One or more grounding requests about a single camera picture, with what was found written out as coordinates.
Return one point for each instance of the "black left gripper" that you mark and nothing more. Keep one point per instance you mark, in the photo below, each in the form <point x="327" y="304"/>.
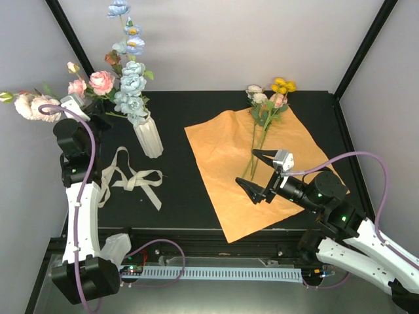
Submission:
<point x="97" y="114"/>

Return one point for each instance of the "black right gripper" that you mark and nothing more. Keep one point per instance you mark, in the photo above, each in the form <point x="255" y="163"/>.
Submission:
<point x="271" y="188"/>

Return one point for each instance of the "pink rose flower stem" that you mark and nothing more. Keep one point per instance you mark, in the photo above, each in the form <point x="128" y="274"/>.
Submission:
<point x="100" y="83"/>

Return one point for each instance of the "light blue peony stem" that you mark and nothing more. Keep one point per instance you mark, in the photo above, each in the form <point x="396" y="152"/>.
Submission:
<point x="129" y="100"/>

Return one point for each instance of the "orange wrapping paper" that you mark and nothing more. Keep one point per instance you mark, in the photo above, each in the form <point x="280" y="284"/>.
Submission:
<point x="222" y="148"/>

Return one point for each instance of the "white ribbed vase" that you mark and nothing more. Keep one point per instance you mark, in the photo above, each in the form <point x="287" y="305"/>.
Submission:
<point x="149" y="138"/>

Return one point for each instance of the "coral rose flower stem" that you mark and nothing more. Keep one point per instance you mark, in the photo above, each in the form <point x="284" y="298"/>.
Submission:
<point x="113" y="59"/>

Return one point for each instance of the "pastel artificial flower bunch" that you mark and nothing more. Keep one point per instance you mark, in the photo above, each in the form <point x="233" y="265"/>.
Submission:
<point x="266" y="110"/>

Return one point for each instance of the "large pale pink peony stem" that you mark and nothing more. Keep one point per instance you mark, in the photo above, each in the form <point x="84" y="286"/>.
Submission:
<point x="27" y="103"/>

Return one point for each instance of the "blue poppy flower stem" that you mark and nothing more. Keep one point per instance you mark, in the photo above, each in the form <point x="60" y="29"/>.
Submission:
<point x="132" y="44"/>

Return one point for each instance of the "cream printed ribbon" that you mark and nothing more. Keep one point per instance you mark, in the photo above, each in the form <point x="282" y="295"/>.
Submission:
<point x="113" y="176"/>

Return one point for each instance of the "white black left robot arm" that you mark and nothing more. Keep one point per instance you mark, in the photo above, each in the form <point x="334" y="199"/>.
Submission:
<point x="89" y="270"/>

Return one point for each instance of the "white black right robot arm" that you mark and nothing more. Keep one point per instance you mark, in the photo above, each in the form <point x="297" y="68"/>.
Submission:
<point x="347" y="239"/>

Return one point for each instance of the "right small circuit board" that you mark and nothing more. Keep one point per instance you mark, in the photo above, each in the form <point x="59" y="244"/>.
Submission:
<point x="312" y="273"/>

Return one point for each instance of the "small circuit board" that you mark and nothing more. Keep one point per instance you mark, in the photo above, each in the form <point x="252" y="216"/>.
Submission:
<point x="312" y="273"/>
<point x="131" y="270"/>

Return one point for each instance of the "left small circuit board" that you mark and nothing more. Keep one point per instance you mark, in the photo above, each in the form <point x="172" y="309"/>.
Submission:
<point x="131" y="270"/>

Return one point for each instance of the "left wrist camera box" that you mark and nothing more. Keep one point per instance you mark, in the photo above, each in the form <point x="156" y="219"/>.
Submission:
<point x="75" y="104"/>

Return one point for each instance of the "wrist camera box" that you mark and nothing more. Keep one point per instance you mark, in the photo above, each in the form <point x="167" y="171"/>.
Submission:
<point x="283" y="162"/>
<point x="75" y="104"/>

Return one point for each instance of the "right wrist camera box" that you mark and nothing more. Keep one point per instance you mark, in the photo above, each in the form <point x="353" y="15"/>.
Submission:
<point x="283" y="162"/>

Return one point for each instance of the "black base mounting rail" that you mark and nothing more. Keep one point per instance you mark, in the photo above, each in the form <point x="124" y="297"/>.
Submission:
<point x="280" y="245"/>

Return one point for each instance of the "black left frame post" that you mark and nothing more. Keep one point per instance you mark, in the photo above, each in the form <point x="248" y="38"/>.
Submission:
<point x="69" y="33"/>

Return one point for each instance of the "black frame post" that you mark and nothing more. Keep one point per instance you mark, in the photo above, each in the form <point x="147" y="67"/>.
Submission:
<point x="69" y="33"/>
<point x="372" y="33"/>

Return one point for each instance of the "light blue slotted cable duct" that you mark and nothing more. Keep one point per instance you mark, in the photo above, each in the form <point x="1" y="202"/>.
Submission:
<point x="288" y="275"/>

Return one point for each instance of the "black right frame post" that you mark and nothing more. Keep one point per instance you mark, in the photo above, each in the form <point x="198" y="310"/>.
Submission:
<point x="372" y="33"/>

